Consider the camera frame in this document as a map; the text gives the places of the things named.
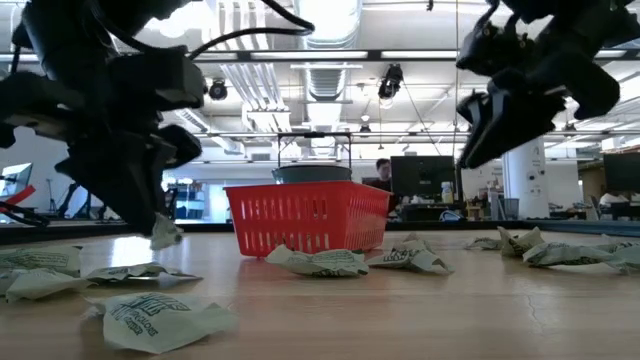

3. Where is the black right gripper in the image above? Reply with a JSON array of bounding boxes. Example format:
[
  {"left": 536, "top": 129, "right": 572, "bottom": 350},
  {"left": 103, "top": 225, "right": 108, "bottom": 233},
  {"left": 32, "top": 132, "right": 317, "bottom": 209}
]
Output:
[{"left": 456, "top": 47, "right": 622, "bottom": 170}]

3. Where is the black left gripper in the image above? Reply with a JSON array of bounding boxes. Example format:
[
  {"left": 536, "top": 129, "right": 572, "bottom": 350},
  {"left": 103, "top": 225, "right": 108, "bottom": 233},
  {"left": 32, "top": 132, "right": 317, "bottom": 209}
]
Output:
[{"left": 0, "top": 72, "right": 204, "bottom": 237}]

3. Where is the dark grey round bin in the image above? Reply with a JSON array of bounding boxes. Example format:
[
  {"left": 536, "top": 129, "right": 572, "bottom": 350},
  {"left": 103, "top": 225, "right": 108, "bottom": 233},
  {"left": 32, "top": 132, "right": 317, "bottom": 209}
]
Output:
[{"left": 272, "top": 163, "right": 354, "bottom": 185}]

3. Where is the white round column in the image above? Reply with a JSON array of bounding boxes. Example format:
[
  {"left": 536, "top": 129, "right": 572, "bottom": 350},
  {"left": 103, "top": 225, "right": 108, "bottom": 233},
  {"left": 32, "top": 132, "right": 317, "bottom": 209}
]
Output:
[{"left": 501, "top": 138, "right": 550, "bottom": 220}]

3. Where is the large black monitor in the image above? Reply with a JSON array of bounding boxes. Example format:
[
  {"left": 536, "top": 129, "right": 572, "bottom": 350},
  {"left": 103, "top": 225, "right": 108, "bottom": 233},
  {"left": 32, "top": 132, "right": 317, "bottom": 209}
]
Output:
[{"left": 389, "top": 155, "right": 459, "bottom": 202}]

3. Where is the red flat bar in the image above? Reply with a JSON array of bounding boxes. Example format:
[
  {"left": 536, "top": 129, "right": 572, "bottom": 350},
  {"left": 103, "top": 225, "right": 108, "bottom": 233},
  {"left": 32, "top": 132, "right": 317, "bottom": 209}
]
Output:
[{"left": 0, "top": 184, "right": 37, "bottom": 207}]

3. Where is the monitor with bright screen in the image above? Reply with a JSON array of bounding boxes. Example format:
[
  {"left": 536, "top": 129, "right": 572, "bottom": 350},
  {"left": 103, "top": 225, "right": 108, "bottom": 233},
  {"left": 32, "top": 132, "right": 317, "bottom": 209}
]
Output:
[{"left": 0, "top": 162, "right": 34, "bottom": 197}]

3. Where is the black ceiling spotlight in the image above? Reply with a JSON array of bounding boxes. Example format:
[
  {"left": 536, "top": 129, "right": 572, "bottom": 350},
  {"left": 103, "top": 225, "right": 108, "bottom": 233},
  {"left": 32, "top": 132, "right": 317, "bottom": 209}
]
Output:
[{"left": 208, "top": 78, "right": 230, "bottom": 102}]

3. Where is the person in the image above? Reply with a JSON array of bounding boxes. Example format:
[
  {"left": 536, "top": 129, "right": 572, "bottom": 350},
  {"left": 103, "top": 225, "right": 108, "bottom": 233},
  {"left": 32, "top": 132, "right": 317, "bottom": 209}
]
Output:
[{"left": 367, "top": 158, "right": 401, "bottom": 211}]

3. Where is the black table edge strip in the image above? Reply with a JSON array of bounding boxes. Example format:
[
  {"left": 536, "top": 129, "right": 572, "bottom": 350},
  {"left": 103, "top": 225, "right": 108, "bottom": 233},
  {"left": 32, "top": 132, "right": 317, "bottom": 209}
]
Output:
[{"left": 0, "top": 218, "right": 640, "bottom": 245}]

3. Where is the red slotted plastic basket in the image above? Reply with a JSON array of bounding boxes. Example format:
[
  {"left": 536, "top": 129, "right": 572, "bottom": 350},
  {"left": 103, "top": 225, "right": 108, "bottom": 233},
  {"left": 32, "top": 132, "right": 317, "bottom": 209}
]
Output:
[{"left": 224, "top": 180, "right": 392, "bottom": 259}]

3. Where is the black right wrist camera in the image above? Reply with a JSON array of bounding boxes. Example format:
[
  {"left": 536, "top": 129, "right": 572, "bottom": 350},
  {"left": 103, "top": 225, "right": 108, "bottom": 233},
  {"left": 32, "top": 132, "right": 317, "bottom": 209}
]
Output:
[{"left": 455, "top": 19, "right": 532, "bottom": 77}]

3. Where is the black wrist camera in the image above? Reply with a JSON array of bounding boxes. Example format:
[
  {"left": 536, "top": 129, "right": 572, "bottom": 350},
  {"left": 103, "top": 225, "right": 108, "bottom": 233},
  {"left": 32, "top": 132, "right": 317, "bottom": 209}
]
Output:
[
  {"left": 107, "top": 47, "right": 207, "bottom": 112},
  {"left": 455, "top": 19, "right": 532, "bottom": 77}
]

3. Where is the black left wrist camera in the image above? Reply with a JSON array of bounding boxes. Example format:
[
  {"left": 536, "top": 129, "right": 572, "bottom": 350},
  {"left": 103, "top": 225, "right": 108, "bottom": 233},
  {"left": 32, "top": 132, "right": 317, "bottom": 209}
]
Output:
[{"left": 107, "top": 47, "right": 207, "bottom": 112}]

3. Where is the black overhead camera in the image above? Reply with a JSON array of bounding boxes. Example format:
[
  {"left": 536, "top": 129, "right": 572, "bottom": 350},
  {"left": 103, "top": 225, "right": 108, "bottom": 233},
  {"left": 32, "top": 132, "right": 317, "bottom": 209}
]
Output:
[{"left": 377, "top": 63, "right": 405, "bottom": 101}]

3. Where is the thin hanging cable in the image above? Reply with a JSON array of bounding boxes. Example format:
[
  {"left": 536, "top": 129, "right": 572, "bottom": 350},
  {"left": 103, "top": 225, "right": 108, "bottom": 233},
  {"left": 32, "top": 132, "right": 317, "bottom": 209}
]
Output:
[{"left": 452, "top": 0, "right": 460, "bottom": 159}]

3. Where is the black overhead frame beam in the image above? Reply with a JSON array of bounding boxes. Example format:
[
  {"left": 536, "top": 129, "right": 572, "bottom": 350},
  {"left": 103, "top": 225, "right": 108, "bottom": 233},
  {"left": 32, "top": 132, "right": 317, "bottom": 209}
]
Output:
[{"left": 189, "top": 48, "right": 640, "bottom": 63}]

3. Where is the black metal frame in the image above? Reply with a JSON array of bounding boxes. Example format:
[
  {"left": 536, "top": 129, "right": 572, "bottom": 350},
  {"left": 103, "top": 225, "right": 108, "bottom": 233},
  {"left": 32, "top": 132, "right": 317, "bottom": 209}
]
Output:
[{"left": 276, "top": 131, "right": 353, "bottom": 170}]

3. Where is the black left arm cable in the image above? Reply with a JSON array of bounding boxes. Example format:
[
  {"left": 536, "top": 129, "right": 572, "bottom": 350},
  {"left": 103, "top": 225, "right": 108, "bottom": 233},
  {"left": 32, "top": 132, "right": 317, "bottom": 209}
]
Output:
[{"left": 187, "top": 0, "right": 316, "bottom": 61}]

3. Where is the silver ceiling air duct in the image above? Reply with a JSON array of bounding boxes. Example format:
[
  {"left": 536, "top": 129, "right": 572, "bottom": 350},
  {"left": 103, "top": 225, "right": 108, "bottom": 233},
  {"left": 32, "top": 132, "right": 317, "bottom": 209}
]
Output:
[{"left": 293, "top": 0, "right": 364, "bottom": 104}]

